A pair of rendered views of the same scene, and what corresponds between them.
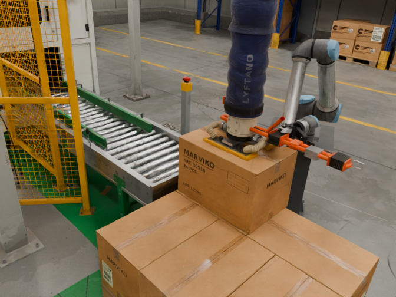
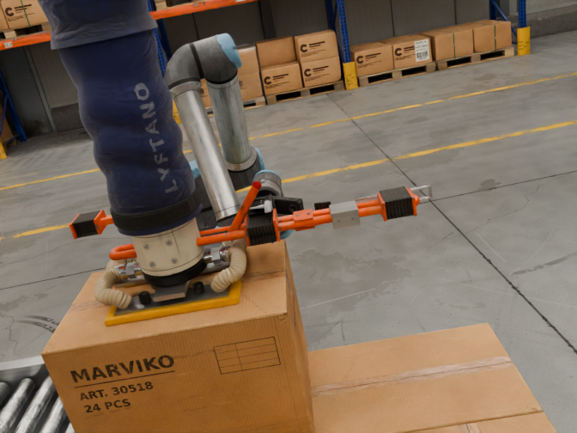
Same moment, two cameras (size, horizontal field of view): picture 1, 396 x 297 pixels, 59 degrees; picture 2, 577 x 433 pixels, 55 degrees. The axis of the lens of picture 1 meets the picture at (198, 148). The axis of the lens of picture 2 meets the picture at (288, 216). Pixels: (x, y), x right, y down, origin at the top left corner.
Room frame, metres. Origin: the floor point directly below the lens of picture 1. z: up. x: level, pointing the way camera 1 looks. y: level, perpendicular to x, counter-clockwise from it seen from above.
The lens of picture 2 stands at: (0.69, 0.37, 1.64)
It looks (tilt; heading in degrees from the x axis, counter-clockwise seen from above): 23 degrees down; 320
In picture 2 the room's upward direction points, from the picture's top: 11 degrees counter-clockwise
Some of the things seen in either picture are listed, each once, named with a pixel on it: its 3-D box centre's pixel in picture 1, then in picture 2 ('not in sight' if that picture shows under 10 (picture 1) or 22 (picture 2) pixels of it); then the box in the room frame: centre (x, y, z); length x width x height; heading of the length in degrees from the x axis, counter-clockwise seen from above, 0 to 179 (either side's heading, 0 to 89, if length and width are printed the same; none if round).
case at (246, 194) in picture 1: (234, 171); (194, 350); (1.91, -0.23, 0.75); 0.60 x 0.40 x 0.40; 46
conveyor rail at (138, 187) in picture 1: (68, 139); not in sight; (2.72, 1.12, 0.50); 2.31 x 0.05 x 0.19; 47
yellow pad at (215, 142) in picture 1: (230, 144); (173, 296); (1.84, -0.18, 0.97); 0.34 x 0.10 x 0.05; 46
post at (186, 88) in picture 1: (184, 135); not in sight; (2.92, 0.12, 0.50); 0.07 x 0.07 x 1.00; 47
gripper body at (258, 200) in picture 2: (291, 131); (262, 208); (1.84, -0.53, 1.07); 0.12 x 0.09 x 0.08; 136
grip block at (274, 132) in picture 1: (277, 137); (262, 227); (1.74, -0.43, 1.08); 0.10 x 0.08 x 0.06; 136
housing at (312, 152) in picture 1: (313, 152); (344, 214); (1.59, -0.59, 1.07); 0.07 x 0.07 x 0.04; 46
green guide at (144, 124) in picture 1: (104, 102); not in sight; (3.40, 0.98, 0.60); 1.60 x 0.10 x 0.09; 47
